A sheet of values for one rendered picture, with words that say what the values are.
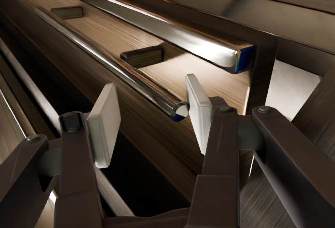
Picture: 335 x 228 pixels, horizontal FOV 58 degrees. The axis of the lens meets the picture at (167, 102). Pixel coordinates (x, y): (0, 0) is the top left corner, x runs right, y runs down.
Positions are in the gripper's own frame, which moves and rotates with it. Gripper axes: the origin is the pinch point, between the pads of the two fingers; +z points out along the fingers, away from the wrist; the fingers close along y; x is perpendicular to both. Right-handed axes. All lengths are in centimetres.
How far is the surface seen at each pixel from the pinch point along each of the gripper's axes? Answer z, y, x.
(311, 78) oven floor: 14.9, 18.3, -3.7
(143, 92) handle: 3.4, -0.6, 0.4
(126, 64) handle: 7.0, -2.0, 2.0
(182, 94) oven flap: 8.9, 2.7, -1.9
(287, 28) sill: 12.9, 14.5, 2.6
